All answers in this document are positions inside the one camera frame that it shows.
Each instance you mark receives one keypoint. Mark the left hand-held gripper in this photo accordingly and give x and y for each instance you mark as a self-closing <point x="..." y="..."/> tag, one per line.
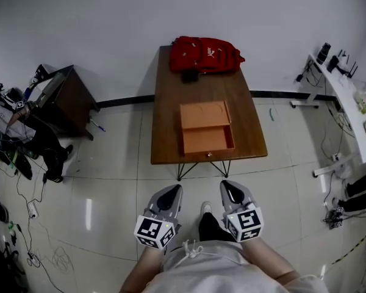
<point x="152" y="229"/>

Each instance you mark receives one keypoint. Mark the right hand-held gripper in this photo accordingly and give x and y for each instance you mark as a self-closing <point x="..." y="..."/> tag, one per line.
<point x="247" y="224"/>

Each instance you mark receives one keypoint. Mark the salmon pink box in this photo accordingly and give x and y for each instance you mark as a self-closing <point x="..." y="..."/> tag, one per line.
<point x="205" y="140"/>

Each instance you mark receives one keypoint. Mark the person's left forearm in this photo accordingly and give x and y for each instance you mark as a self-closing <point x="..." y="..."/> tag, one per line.
<point x="144" y="267"/>

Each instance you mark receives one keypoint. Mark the person's right forearm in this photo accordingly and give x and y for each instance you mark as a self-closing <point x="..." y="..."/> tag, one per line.
<point x="268" y="261"/>

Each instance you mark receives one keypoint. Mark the orange drawer box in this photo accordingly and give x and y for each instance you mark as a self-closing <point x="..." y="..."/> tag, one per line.
<point x="202" y="114"/>

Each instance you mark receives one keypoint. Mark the person's white shoe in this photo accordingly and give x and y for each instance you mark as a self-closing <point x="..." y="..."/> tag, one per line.
<point x="205" y="207"/>

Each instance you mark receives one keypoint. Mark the black metal table legs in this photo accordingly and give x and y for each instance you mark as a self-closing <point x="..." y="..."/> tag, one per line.
<point x="183" y="171"/>

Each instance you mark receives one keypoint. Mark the person's black trouser leg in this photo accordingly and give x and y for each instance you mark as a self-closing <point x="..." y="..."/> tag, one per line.
<point x="212" y="227"/>

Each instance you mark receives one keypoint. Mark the teal strip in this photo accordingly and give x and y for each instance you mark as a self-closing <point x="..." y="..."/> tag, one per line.
<point x="271" y="114"/>

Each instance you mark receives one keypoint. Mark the small printed cubes device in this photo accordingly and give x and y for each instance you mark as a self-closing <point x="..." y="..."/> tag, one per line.
<point x="338" y="218"/>

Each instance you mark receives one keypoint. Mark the white power adapter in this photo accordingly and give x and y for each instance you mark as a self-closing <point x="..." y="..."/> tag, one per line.
<point x="337" y="156"/>

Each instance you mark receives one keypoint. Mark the black pouch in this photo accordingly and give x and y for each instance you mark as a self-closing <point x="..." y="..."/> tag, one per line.
<point x="190" y="76"/>

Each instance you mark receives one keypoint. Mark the yellow and black tape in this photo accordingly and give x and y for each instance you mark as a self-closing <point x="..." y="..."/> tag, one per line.
<point x="352" y="249"/>

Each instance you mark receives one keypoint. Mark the white power strip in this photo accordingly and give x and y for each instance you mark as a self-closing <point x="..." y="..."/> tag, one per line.
<point x="33" y="210"/>

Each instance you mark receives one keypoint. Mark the dark wooden side cabinet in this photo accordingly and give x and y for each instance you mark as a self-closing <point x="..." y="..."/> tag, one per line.
<point x="73" y="99"/>

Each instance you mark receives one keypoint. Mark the red backpack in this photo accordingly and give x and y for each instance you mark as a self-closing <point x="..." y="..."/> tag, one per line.
<point x="205" y="53"/>

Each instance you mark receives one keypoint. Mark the white desk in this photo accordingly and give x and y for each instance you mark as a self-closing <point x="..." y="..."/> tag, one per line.
<point x="353" y="117"/>

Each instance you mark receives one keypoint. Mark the black cylindrical device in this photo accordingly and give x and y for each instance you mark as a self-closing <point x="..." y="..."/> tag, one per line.
<point x="323" y="53"/>

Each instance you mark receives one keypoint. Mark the black router with antennas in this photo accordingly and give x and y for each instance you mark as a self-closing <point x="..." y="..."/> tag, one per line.
<point x="344" y="66"/>

